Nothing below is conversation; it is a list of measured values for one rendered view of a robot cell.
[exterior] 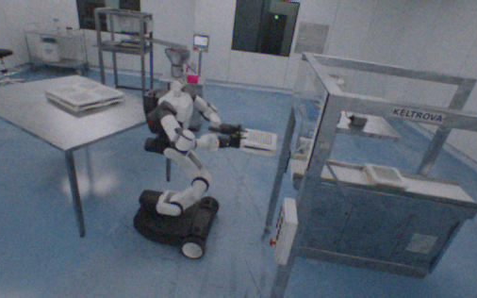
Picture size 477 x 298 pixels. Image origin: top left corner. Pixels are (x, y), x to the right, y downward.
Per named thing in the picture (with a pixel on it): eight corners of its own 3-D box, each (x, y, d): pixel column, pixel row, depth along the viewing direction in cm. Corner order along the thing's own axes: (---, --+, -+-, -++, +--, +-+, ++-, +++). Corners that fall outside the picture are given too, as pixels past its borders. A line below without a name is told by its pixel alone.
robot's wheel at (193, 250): (180, 257, 228) (179, 240, 219) (182, 253, 232) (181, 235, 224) (205, 261, 226) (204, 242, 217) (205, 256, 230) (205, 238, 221)
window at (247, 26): (231, 49, 651) (237, -8, 598) (231, 49, 652) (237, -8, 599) (288, 57, 663) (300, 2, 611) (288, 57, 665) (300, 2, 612)
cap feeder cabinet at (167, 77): (158, 128, 428) (157, 79, 393) (166, 115, 478) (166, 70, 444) (200, 133, 434) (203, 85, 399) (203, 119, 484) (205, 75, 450)
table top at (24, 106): (-42, 96, 250) (-44, 92, 248) (78, 77, 338) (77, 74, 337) (66, 154, 192) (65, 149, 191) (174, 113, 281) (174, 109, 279)
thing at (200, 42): (190, 76, 431) (192, 33, 402) (191, 74, 440) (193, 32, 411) (205, 78, 433) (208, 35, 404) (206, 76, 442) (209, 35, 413)
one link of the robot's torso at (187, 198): (161, 210, 234) (196, 177, 215) (170, 196, 252) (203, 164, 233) (175, 222, 237) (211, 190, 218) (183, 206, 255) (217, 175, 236)
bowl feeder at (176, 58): (162, 77, 408) (162, 50, 391) (167, 71, 439) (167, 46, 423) (196, 81, 412) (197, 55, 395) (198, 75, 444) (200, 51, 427)
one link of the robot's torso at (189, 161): (198, 197, 224) (157, 154, 211) (204, 184, 240) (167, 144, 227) (212, 189, 219) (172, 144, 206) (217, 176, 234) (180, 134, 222)
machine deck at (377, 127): (303, 127, 181) (304, 122, 179) (298, 107, 214) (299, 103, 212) (400, 142, 179) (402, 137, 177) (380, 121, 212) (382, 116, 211)
